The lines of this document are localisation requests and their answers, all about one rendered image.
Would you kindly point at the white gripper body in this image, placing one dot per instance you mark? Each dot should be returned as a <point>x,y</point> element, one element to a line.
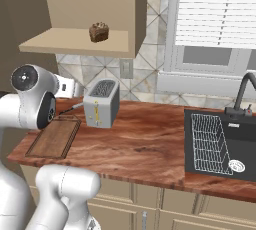
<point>77,90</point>

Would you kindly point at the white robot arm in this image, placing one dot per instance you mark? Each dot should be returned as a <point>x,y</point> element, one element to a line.
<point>20,110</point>

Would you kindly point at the wooden cutting board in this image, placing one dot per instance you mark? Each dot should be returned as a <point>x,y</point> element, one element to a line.
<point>55,137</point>

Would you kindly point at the brown bread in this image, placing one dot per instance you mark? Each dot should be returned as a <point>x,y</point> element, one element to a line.
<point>99,33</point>

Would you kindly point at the beige cabinet door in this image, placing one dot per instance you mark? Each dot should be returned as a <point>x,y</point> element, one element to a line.
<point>23,24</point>

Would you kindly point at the thin grey and black rod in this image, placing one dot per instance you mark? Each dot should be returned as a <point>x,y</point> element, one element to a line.
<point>75,107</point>

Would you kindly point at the grey toaster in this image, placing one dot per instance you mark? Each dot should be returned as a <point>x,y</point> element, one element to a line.
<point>100,107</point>

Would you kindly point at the narrow beige cupboard panel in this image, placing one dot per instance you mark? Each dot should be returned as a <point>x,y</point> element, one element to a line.
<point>148,195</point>

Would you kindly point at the beige cupboard door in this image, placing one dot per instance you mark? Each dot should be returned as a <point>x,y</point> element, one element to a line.
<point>200,224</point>
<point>116,217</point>

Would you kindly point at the window with white blinds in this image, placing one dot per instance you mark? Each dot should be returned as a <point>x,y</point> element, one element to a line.
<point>213,17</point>

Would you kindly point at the black tap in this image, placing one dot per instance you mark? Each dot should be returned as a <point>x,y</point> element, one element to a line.
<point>241,90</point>

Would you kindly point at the black sink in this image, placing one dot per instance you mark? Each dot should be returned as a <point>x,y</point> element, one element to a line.
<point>240,140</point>

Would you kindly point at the wide beige drawer front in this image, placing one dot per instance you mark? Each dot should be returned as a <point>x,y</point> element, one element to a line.
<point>216,209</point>

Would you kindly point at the grey wall outlet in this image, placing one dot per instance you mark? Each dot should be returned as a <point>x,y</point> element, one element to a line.
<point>126,69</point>

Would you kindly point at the open beige wall cabinet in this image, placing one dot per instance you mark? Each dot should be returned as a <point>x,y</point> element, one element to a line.
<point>83,4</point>

